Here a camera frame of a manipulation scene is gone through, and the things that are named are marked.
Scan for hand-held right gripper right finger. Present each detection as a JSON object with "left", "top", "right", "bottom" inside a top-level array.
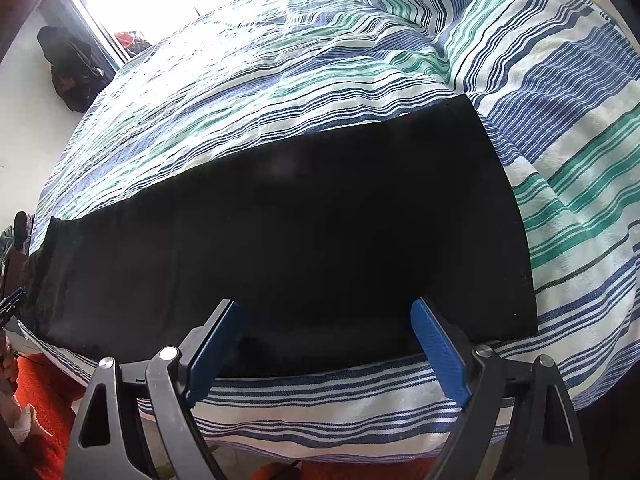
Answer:
[{"left": 410, "top": 297, "right": 591, "bottom": 480}]

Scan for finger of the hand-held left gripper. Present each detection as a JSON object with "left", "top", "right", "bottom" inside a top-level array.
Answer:
[{"left": 0, "top": 287, "right": 27, "bottom": 320}]

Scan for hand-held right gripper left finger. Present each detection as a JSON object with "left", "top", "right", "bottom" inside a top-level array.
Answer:
[{"left": 65, "top": 299, "right": 248, "bottom": 480}]

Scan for black pants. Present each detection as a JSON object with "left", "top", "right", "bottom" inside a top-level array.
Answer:
[{"left": 20, "top": 95, "right": 541, "bottom": 378}]

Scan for person's left forearm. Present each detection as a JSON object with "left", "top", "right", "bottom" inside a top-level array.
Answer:
[{"left": 0, "top": 352, "right": 91, "bottom": 480}]

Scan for person's left hand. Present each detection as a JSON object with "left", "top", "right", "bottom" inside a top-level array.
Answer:
[{"left": 0, "top": 327, "right": 20, "bottom": 401}]

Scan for dark hanging jacket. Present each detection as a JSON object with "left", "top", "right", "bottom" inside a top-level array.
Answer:
[{"left": 36, "top": 25, "right": 108, "bottom": 113}]

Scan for red and dark clothes heap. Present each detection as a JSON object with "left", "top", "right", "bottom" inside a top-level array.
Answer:
[{"left": 114, "top": 30, "right": 151, "bottom": 58}]

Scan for striped bed sheet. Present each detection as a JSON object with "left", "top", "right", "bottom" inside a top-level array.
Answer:
[{"left": 17, "top": 0, "right": 640, "bottom": 463}]

